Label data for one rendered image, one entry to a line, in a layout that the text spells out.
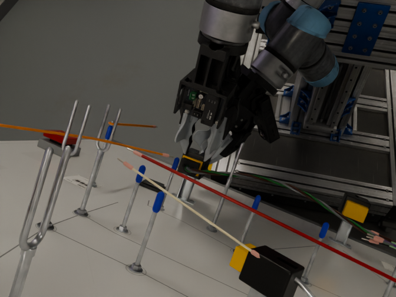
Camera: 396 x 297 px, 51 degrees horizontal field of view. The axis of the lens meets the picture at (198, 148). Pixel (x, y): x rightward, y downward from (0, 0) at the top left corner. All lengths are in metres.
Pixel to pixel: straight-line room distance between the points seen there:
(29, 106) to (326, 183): 1.65
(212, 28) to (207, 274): 0.31
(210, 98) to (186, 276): 0.25
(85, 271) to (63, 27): 2.66
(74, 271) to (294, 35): 0.56
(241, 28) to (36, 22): 2.61
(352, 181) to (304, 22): 1.16
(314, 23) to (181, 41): 2.01
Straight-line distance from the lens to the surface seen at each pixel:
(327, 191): 1.80
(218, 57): 0.55
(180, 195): 0.75
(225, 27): 0.56
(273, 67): 0.78
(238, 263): 0.40
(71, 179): 0.66
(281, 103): 2.09
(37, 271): 0.40
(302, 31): 0.79
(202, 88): 0.57
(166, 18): 2.95
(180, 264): 0.49
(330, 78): 0.91
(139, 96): 2.40
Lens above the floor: 1.70
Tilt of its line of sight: 53 degrees down
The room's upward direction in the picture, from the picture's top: straight up
